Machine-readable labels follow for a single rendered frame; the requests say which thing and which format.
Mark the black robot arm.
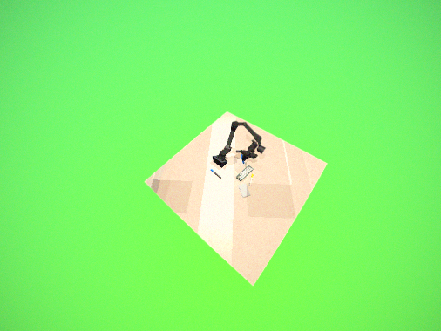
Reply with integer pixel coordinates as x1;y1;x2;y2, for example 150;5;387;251
216;120;266;160

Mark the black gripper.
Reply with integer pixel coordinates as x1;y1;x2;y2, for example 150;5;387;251
240;146;255;161

